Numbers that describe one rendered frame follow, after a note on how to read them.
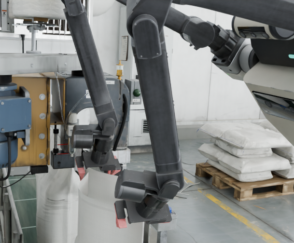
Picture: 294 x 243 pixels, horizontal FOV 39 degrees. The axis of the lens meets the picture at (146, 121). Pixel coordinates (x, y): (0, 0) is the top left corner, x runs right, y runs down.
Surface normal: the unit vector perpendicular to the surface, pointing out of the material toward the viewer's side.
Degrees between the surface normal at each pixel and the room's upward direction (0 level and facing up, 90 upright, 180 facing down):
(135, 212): 45
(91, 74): 102
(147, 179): 32
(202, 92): 90
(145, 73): 122
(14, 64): 90
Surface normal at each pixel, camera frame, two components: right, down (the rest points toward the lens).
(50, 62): 0.88, 0.14
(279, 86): -0.55, -0.73
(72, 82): 0.39, 0.20
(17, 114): 0.74, 0.17
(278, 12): 0.02, 0.69
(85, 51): 0.21, 0.41
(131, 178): 0.25, -0.74
